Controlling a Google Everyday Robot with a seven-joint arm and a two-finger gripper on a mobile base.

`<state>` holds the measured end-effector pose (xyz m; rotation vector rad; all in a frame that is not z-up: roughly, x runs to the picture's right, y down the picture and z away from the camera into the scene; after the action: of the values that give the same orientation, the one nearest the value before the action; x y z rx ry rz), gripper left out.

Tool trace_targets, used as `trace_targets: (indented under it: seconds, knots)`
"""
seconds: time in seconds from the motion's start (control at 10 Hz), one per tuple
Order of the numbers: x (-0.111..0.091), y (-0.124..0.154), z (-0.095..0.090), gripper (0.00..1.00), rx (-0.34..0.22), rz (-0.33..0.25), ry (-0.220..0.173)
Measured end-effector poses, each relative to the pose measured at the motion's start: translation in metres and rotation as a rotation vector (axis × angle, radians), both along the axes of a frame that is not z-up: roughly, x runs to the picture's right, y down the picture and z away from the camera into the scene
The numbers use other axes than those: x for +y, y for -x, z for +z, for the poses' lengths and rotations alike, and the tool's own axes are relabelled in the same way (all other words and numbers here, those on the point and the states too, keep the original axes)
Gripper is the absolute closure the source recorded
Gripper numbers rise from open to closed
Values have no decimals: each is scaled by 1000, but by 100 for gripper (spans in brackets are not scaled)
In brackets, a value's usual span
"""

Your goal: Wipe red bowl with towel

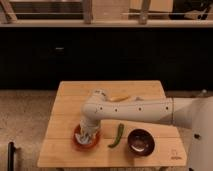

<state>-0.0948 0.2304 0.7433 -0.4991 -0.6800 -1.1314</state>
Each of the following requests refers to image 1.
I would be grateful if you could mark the wooden railing shelf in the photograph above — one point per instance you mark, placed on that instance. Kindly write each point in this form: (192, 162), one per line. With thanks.
(106, 13)

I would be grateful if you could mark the red bowl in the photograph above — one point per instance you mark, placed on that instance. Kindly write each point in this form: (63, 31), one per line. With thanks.
(88, 146)

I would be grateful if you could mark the light grey towel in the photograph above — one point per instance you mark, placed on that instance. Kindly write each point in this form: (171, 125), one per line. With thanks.
(85, 138)

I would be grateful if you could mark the black object at floor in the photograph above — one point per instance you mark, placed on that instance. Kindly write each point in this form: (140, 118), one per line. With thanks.
(11, 152)

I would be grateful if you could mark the dark brown bowl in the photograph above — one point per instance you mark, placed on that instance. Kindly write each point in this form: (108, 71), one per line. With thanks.
(141, 142)

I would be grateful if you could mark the green chili pepper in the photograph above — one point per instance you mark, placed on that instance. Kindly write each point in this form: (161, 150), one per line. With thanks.
(119, 134)

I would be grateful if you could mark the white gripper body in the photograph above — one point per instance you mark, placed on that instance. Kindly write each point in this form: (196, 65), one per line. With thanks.
(89, 126)

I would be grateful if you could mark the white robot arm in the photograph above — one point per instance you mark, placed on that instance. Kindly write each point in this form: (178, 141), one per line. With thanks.
(192, 113)

